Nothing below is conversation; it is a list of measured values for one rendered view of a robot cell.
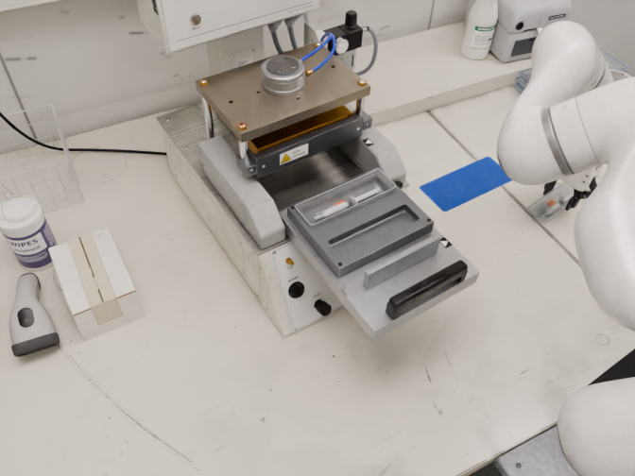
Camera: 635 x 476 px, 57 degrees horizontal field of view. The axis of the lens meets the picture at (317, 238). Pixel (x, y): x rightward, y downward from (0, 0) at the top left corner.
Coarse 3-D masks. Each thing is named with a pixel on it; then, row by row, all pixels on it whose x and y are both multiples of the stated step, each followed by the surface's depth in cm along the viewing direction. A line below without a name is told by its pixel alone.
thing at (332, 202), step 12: (360, 180) 107; (372, 180) 107; (384, 180) 107; (336, 192) 105; (348, 192) 105; (360, 192) 105; (372, 192) 105; (300, 204) 103; (312, 204) 103; (324, 204) 103; (336, 204) 103; (348, 204) 103; (312, 216) 101; (324, 216) 101
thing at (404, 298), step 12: (456, 264) 94; (432, 276) 92; (444, 276) 92; (456, 276) 94; (408, 288) 91; (420, 288) 91; (432, 288) 91; (396, 300) 89; (408, 300) 90; (396, 312) 90
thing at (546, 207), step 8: (560, 184) 141; (568, 184) 142; (552, 192) 140; (560, 192) 140; (568, 192) 140; (544, 200) 138; (552, 200) 138; (560, 200) 138; (568, 200) 138; (528, 208) 136; (536, 208) 136; (544, 208) 136; (552, 208) 136; (560, 208) 136; (544, 216) 134
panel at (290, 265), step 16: (272, 256) 106; (288, 256) 108; (288, 272) 109; (304, 272) 111; (288, 288) 110; (304, 288) 112; (320, 288) 114; (288, 304) 112; (304, 304) 114; (336, 304) 118; (304, 320) 115
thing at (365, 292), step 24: (432, 240) 97; (312, 264) 101; (384, 264) 93; (408, 264) 98; (432, 264) 99; (336, 288) 96; (360, 288) 95; (384, 288) 95; (456, 288) 97; (360, 312) 92; (384, 312) 92; (408, 312) 92
